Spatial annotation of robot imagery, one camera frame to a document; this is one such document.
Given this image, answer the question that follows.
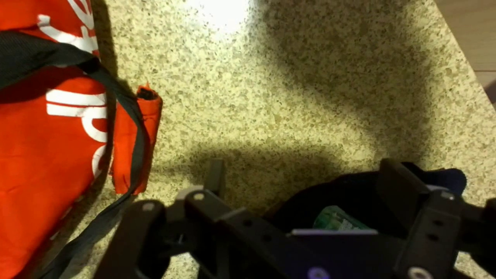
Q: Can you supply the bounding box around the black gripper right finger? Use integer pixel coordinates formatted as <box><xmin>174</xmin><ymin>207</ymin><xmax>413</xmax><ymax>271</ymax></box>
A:
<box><xmin>377</xmin><ymin>156</ymin><xmax>496</xmax><ymax>279</ymax></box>

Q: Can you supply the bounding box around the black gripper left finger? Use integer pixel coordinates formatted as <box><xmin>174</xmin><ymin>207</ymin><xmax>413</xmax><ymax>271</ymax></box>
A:
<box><xmin>98</xmin><ymin>159</ymin><xmax>292</xmax><ymax>279</ymax></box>

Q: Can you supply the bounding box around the green bottle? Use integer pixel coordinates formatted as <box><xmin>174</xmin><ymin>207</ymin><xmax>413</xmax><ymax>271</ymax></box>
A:
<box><xmin>312</xmin><ymin>204</ymin><xmax>376</xmax><ymax>232</ymax></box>

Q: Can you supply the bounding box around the red duffel bag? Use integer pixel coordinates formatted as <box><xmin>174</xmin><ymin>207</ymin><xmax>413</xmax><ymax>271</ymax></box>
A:
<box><xmin>0</xmin><ymin>0</ymin><xmax>165</xmax><ymax>279</ymax></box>

